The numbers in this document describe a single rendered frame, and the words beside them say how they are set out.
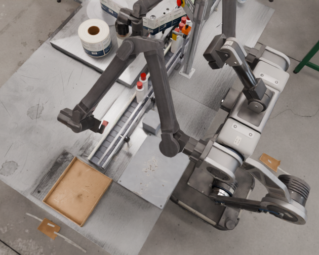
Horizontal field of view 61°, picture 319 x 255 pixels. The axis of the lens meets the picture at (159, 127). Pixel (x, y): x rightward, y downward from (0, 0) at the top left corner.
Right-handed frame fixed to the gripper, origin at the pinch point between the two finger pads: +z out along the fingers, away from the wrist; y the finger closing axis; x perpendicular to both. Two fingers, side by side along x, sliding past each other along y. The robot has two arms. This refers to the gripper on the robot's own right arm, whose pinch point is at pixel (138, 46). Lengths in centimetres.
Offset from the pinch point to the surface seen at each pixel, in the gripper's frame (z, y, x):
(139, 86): 12.8, 14.6, 9.2
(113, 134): 33, 41, 6
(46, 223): 121, 113, -25
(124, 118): 33.3, 28.9, 6.3
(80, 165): 38, 66, -1
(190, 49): 13.0, -24.0, 21.6
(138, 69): 32.8, -6.7, -5.6
